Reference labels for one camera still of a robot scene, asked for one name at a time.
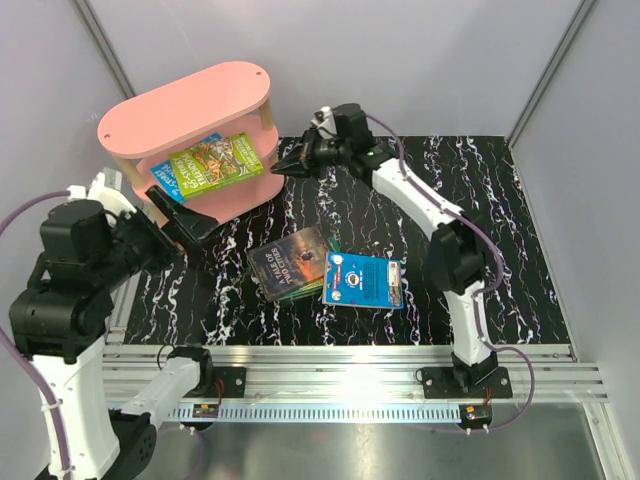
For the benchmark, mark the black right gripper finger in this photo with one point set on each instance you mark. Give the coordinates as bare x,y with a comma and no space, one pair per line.
294,156
295,169

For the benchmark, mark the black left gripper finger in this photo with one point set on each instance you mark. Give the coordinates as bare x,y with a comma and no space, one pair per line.
164,209
190,229

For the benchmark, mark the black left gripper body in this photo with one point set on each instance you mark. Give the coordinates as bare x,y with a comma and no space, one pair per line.
139,241

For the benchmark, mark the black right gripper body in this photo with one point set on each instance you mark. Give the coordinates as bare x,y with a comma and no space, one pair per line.
324,153

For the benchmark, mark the blue 26-storey treehouse book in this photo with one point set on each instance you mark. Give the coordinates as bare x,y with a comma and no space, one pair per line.
190,172

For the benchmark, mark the green 65-storey treehouse book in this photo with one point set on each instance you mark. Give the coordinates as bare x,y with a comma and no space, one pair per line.
238,159

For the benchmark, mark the blue back-cover book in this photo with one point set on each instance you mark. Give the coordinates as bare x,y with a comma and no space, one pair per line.
362,281

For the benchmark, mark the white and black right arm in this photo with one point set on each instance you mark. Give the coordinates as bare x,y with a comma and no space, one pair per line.
458,248

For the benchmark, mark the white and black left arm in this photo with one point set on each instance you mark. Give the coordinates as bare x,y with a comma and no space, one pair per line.
94,241

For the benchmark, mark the dark Tale of Two Cities book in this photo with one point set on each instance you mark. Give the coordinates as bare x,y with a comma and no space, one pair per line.
290,264

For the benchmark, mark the green bottom book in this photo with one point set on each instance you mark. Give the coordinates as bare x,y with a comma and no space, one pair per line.
333,244

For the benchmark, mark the left small circuit board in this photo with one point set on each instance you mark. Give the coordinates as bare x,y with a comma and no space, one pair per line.
205,411

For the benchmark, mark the small circuit board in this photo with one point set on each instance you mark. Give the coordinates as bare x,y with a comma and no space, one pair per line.
205,411
476,413

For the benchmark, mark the right small circuit board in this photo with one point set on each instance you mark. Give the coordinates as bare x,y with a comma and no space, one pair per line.
476,413

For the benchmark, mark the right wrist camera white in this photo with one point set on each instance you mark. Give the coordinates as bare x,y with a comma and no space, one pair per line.
324,123

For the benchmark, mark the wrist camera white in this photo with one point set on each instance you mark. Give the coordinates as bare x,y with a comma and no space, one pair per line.
324,123
105,189

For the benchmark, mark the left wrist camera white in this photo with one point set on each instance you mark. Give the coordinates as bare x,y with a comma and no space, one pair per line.
105,189

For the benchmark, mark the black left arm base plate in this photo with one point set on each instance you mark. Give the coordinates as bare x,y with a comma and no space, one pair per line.
229,381

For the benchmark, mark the aluminium mounting rail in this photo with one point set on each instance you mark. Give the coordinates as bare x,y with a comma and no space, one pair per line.
376,384

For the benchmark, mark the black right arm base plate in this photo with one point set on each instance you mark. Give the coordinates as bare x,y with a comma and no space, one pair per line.
445,383

